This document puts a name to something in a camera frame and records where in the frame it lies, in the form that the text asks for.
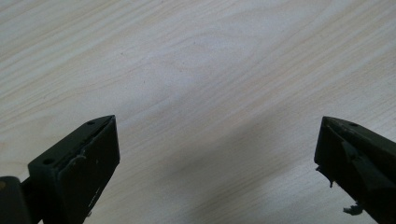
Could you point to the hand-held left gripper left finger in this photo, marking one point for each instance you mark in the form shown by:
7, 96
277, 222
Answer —
77, 168

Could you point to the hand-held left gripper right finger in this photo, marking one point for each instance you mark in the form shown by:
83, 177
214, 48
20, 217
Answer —
358, 155

